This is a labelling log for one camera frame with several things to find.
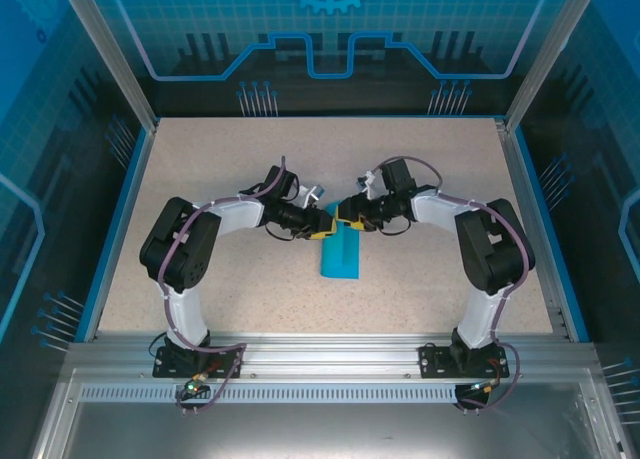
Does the blue cloth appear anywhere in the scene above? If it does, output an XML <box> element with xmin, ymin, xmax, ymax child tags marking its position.
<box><xmin>318</xmin><ymin>202</ymin><xmax>362</xmax><ymax>281</ymax></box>

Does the blue table edge strip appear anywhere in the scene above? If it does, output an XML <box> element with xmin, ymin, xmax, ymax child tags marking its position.
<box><xmin>74</xmin><ymin>126</ymin><xmax>160</xmax><ymax>344</ymax></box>
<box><xmin>513</xmin><ymin>127</ymin><xmax>592</xmax><ymax>344</ymax></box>

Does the grey metal tray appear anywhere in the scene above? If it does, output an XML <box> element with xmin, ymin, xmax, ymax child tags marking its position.
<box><xmin>29</xmin><ymin>368</ymin><xmax>640</xmax><ymax>459</ymax></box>

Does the left gripper thin black cable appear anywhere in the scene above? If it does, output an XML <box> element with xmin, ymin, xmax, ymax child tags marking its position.
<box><xmin>264</xmin><ymin>222</ymin><xmax>301</xmax><ymax>243</ymax></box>

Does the gripper thin black cable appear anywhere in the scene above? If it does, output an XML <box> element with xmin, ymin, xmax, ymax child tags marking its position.
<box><xmin>264</xmin><ymin>222</ymin><xmax>301</xmax><ymax>243</ymax></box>
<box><xmin>378</xmin><ymin>217</ymin><xmax>414</xmax><ymax>238</ymax></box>

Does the right gripper thin black cable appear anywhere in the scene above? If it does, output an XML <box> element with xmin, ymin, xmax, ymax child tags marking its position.
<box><xmin>378</xmin><ymin>217</ymin><xmax>414</xmax><ymax>238</ymax></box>

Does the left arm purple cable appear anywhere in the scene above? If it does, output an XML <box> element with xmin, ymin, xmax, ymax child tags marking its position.
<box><xmin>155</xmin><ymin>154</ymin><xmax>289</xmax><ymax>416</ymax></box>

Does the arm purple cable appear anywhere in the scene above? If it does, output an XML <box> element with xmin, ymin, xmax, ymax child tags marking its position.
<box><xmin>375</xmin><ymin>156</ymin><xmax>532</xmax><ymax>413</ymax></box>
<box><xmin>155</xmin><ymin>154</ymin><xmax>289</xmax><ymax>416</ymax></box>

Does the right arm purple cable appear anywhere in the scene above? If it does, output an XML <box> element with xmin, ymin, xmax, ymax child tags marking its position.
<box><xmin>375</xmin><ymin>156</ymin><xmax>532</xmax><ymax>413</ymax></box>

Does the wide aluminium base rail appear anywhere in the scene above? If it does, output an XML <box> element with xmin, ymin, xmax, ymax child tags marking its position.
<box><xmin>67</xmin><ymin>330</ymin><xmax>599</xmax><ymax>380</ymax></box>

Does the aluminium side rail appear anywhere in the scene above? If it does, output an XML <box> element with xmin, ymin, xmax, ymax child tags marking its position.
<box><xmin>492</xmin><ymin>117</ymin><xmax>574</xmax><ymax>341</ymax></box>

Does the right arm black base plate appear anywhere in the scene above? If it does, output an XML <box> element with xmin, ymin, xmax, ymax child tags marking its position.
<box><xmin>418</xmin><ymin>342</ymin><xmax>511</xmax><ymax>380</ymax></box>

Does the slotted aluminium cable duct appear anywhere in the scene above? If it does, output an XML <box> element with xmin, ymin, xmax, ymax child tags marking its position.
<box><xmin>78</xmin><ymin>383</ymin><xmax>599</xmax><ymax>405</ymax></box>

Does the left arm cable connector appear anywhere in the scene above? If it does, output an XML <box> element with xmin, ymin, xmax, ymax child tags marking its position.
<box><xmin>182</xmin><ymin>372</ymin><xmax>210</xmax><ymax>398</ymax></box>

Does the arm cable connector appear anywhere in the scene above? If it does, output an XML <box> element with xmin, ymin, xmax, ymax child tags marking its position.
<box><xmin>467</xmin><ymin>376</ymin><xmax>504</xmax><ymax>395</ymax></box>
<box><xmin>182</xmin><ymin>372</ymin><xmax>210</xmax><ymax>398</ymax></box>

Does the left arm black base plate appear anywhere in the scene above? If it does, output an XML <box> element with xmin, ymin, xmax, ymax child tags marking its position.
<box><xmin>152</xmin><ymin>346</ymin><xmax>246</xmax><ymax>380</ymax></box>

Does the right arm cable connector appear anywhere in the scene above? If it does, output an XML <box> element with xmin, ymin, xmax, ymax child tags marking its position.
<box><xmin>467</xmin><ymin>376</ymin><xmax>504</xmax><ymax>395</ymax></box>

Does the aluminium frame post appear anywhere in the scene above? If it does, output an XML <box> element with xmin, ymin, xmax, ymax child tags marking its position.
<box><xmin>54</xmin><ymin>0</ymin><xmax>159</xmax><ymax>132</ymax></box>
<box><xmin>503</xmin><ymin>0</ymin><xmax>602</xmax><ymax>133</ymax></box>

